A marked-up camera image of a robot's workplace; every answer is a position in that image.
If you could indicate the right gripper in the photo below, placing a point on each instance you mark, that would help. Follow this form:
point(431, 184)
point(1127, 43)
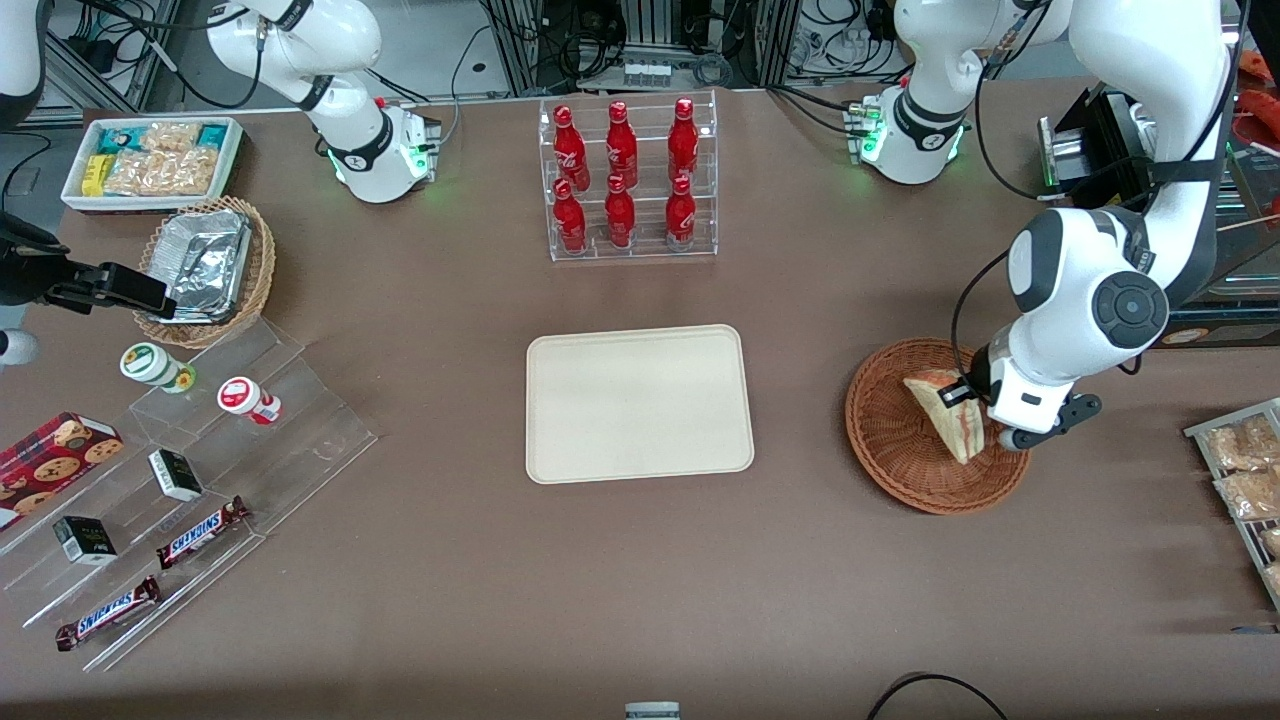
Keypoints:
point(30, 277)

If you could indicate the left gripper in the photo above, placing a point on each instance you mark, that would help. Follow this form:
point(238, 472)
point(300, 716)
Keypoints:
point(979, 384)

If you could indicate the triangle sandwich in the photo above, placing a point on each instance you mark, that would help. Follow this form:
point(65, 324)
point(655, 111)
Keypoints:
point(955, 430)

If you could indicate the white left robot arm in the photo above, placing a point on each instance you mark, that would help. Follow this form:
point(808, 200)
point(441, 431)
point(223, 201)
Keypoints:
point(1060, 270)

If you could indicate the brown wicker basket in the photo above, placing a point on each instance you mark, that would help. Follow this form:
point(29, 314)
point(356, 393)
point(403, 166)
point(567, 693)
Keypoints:
point(900, 460)

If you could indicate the light wicker basket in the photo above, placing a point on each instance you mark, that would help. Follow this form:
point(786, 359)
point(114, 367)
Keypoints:
point(258, 280)

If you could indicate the cream plastic tray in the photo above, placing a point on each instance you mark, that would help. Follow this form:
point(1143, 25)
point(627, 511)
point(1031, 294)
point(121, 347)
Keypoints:
point(640, 405)

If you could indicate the green lid yogurt cup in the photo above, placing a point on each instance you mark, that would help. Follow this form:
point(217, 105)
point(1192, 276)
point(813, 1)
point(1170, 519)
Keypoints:
point(150, 365)

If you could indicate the white snack box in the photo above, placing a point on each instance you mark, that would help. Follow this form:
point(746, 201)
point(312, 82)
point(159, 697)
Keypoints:
point(150, 206)

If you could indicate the stacked aluminium foil trays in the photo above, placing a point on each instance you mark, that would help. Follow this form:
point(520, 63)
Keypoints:
point(200, 260)

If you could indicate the yellow snack packet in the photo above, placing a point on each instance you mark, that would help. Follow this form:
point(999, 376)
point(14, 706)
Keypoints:
point(93, 175)

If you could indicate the large clear cracker bag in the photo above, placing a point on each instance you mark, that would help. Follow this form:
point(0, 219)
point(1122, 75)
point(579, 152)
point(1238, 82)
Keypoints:
point(160, 172)

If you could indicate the teal snack packet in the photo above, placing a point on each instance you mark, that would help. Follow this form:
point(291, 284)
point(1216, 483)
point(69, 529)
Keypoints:
point(212, 134)
point(115, 140)

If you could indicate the red lid yogurt cup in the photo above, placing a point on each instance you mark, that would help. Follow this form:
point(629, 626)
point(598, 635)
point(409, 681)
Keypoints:
point(240, 395)

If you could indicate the small clear cracker bag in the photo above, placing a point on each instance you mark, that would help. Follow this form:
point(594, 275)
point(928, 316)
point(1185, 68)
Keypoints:
point(170, 135)

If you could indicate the red tartan cookie box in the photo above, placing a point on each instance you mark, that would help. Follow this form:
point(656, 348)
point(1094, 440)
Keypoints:
point(50, 460)

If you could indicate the small black box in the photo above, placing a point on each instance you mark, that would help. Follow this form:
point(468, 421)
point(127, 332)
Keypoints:
point(175, 475)
point(85, 540)

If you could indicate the grey snack rack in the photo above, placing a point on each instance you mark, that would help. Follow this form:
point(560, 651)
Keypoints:
point(1200, 432)

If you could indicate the clear acrylic stepped stand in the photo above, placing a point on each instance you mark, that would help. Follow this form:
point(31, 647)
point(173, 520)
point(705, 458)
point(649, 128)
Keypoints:
point(300, 440)

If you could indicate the clear bag of crackers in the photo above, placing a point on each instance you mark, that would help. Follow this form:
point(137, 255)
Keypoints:
point(1272, 541)
point(1274, 580)
point(1250, 492)
point(1240, 445)

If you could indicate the Snickers bar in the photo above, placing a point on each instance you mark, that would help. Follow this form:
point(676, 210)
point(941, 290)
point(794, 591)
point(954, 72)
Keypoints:
point(200, 533)
point(105, 613)

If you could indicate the thin wooden stick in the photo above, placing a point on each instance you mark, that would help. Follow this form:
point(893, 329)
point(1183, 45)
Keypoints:
point(1250, 224)

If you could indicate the red cola bottle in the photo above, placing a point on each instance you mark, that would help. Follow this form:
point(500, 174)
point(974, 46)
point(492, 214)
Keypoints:
point(570, 225)
point(570, 150)
point(619, 220)
point(683, 145)
point(621, 150)
point(680, 218)

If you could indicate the clear acrylic bottle rack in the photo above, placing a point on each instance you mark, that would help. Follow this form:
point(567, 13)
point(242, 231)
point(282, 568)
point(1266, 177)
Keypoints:
point(645, 245)

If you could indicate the red plastic object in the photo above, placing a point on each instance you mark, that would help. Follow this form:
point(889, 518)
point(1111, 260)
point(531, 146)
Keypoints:
point(1260, 100)

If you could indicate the white power strip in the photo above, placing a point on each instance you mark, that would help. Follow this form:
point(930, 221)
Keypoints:
point(647, 72)

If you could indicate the aluminium frame post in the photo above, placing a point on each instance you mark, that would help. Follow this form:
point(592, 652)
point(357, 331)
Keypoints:
point(778, 40)
point(520, 45)

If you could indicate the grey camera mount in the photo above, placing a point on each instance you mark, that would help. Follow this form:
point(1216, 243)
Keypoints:
point(652, 712)

